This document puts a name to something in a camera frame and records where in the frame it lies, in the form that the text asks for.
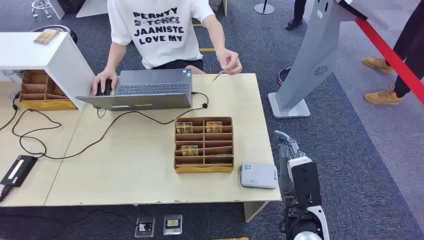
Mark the black adapter with yellow label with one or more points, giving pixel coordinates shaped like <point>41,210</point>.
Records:
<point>20,169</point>

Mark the bystander with tan boots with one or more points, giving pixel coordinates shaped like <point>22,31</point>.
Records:
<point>381,97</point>

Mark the grey kiosk stand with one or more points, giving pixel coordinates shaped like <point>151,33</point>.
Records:
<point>311,56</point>

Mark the black computer mouse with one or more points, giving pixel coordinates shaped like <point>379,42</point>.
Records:
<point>108,88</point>

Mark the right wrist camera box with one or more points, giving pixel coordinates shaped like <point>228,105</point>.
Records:
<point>306,182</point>

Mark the autumn print card pack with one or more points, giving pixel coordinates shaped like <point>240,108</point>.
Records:
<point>46,36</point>

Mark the wooden card organizer box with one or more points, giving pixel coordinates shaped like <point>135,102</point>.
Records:
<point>203,137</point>
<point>33,87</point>

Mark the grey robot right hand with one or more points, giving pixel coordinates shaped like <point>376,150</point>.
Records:
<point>285,165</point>

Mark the person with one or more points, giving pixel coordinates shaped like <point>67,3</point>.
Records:
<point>159,36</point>

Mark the chrome chair base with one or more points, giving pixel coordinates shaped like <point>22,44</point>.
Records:
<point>41,6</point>

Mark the white cabinet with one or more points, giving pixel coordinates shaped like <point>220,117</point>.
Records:
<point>92,8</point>

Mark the silver floor socket black plug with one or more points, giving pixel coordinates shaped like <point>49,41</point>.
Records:
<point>145,227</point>

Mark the person's ID card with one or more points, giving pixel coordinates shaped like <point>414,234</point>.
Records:
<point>218,75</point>

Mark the silver floor socket yellow label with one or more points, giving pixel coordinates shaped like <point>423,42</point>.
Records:
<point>172,224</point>

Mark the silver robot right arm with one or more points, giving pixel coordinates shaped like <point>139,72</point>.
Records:
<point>318,218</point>

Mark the black round stool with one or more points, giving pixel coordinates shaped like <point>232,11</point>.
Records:
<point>68,31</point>

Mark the person's right forearm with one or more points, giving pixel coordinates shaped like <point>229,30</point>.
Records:
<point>114,56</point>

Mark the grey white card reader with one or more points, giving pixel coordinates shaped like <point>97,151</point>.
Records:
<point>258,175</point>

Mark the white desk shelf riser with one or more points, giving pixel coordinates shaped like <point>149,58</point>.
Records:
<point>33,53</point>

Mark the grey laptop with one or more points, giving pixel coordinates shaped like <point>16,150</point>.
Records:
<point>149,99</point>

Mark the round black base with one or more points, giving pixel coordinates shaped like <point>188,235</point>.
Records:
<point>281,76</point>

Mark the person's right hand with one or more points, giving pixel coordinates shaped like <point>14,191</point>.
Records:
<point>106,74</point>

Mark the grey stanchion base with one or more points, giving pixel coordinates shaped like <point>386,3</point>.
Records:
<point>264,8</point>

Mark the red barrier belt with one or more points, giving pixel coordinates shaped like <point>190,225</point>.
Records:
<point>391,56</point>

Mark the person's left forearm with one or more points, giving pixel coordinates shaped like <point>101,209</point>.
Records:
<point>215,34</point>

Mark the pale wooden table leg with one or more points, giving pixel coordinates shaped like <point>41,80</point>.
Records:
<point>253,210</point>

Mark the person's left hand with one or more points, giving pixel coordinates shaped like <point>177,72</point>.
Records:
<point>232,61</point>

